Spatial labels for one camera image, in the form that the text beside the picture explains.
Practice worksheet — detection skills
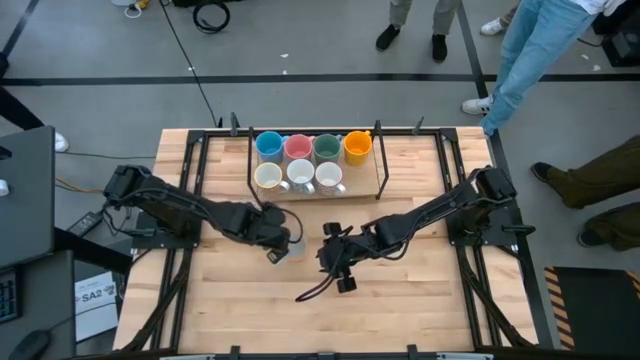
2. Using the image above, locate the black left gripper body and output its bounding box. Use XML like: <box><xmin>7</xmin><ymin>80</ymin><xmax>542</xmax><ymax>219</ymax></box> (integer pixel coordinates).
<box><xmin>239</xmin><ymin>202</ymin><xmax>294</xmax><ymax>251</ymax></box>

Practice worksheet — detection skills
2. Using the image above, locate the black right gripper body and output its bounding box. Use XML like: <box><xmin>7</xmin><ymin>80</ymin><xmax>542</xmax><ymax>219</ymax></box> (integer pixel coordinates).
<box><xmin>317</xmin><ymin>234</ymin><xmax>374</xmax><ymax>274</ymax></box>

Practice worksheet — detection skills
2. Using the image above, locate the pale patterned mug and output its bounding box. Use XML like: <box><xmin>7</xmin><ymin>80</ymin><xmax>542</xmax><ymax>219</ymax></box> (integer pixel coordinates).
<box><xmin>285</xmin><ymin>238</ymin><xmax>308</xmax><ymax>260</ymax></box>

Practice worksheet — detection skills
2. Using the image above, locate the orange leaf patterned mug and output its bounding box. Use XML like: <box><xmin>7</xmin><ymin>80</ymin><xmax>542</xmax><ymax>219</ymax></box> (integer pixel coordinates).
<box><xmin>253</xmin><ymin>162</ymin><xmax>291</xmax><ymax>194</ymax></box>

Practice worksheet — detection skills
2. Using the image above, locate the blue floral patterned mug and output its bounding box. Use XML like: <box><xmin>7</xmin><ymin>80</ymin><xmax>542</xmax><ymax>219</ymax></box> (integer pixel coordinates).
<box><xmin>286</xmin><ymin>158</ymin><xmax>317</xmax><ymax>196</ymax></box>

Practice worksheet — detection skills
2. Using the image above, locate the grey diamond patterned mug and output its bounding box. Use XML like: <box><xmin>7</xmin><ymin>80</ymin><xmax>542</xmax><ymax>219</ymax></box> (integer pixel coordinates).
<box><xmin>314</xmin><ymin>161</ymin><xmax>347</xmax><ymax>198</ymax></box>

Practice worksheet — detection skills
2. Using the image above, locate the plain blue mug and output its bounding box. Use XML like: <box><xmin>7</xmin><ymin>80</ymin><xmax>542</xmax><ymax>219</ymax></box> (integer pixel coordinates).
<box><xmin>254</xmin><ymin>130</ymin><xmax>287</xmax><ymax>164</ymax></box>

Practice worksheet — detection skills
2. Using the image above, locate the plain pink mug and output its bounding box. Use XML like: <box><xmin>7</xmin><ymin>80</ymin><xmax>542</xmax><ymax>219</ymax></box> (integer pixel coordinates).
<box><xmin>283</xmin><ymin>133</ymin><xmax>315</xmax><ymax>162</ymax></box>

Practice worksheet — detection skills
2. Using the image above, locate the plain green mug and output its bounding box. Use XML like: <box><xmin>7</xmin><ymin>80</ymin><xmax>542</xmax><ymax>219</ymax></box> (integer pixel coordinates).
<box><xmin>313</xmin><ymin>133</ymin><xmax>344</xmax><ymax>165</ymax></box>

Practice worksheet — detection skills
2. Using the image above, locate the plain orange mug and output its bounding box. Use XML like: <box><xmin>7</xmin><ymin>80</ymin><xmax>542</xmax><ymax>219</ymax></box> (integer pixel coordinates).
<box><xmin>342</xmin><ymin>129</ymin><xmax>374</xmax><ymax>168</ymax></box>

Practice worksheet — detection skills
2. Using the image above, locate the black metal wooden shelf rack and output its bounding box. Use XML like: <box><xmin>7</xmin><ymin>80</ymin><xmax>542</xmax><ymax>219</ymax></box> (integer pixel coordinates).
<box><xmin>246</xmin><ymin>119</ymin><xmax>391</xmax><ymax>204</ymax></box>

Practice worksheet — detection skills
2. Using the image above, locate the black power adapter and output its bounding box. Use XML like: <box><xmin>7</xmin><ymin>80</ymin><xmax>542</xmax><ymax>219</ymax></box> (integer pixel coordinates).
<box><xmin>67</xmin><ymin>211</ymin><xmax>101</xmax><ymax>239</ymax></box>

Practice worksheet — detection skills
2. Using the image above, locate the white SA2 labelled box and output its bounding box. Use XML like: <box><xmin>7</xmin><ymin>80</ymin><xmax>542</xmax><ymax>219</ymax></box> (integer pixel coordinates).
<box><xmin>74</xmin><ymin>271</ymin><xmax>120</xmax><ymax>344</ymax></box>

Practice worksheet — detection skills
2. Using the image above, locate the black floor box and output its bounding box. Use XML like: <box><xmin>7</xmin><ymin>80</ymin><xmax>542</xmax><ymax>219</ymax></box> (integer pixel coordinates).
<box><xmin>172</xmin><ymin>0</ymin><xmax>242</xmax><ymax>8</ymax></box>

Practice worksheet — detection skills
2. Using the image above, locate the dark grey side desk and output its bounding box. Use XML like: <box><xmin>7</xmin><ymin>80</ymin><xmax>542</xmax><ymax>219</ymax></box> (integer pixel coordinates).
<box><xmin>0</xmin><ymin>249</ymin><xmax>77</xmax><ymax>360</ymax></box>

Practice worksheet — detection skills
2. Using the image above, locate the black yellow striped mat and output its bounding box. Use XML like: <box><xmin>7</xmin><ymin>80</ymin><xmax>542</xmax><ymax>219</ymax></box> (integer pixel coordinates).
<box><xmin>543</xmin><ymin>266</ymin><xmax>640</xmax><ymax>351</ymax></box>

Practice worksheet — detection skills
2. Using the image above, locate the person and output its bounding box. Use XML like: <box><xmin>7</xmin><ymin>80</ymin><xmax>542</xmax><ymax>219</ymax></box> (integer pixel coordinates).
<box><xmin>374</xmin><ymin>0</ymin><xmax>461</xmax><ymax>64</ymax></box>
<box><xmin>479</xmin><ymin>4</ymin><xmax>521</xmax><ymax>37</ymax></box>
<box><xmin>530</xmin><ymin>134</ymin><xmax>640</xmax><ymax>252</ymax></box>
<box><xmin>460</xmin><ymin>0</ymin><xmax>629</xmax><ymax>137</ymax></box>

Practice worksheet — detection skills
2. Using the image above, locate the dark grey side cabinet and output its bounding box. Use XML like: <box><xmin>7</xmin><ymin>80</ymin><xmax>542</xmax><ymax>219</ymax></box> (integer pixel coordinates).
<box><xmin>0</xmin><ymin>124</ymin><xmax>56</xmax><ymax>270</ymax></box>

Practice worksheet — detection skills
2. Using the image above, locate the black computer mouse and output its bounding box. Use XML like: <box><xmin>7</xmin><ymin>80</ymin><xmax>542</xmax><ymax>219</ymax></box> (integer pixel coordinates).
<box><xmin>7</xmin><ymin>329</ymin><xmax>51</xmax><ymax>360</ymax></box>

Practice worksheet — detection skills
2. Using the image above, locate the black keyboard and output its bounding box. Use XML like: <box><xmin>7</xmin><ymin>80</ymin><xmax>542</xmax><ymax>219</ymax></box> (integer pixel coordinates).
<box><xmin>0</xmin><ymin>269</ymin><xmax>22</xmax><ymax>325</ymax></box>

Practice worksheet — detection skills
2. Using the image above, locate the black equipment case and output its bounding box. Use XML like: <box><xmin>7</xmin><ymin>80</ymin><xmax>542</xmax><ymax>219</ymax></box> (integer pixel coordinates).
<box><xmin>602</xmin><ymin>19</ymin><xmax>640</xmax><ymax>69</ymax></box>

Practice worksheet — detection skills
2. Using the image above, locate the black aluminium table frame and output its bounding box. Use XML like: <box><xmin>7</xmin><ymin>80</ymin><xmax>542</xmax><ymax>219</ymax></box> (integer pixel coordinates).
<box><xmin>119</xmin><ymin>127</ymin><xmax>539</xmax><ymax>360</ymax></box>

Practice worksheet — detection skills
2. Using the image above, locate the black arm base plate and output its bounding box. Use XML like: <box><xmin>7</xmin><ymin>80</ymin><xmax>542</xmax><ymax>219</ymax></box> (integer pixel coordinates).
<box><xmin>444</xmin><ymin>207</ymin><xmax>536</xmax><ymax>247</ymax></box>
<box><xmin>130</xmin><ymin>212</ymin><xmax>201</xmax><ymax>250</ymax></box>

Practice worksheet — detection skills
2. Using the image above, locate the long black floor cable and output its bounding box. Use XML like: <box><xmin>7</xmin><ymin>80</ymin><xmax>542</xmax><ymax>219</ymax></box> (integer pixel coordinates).
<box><xmin>158</xmin><ymin>0</ymin><xmax>225</xmax><ymax>129</ymax></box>

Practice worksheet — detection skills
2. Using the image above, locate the black coiled floor cable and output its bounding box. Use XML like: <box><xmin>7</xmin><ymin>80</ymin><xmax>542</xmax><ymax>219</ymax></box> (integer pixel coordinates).
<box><xmin>192</xmin><ymin>0</ymin><xmax>232</xmax><ymax>35</ymax></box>

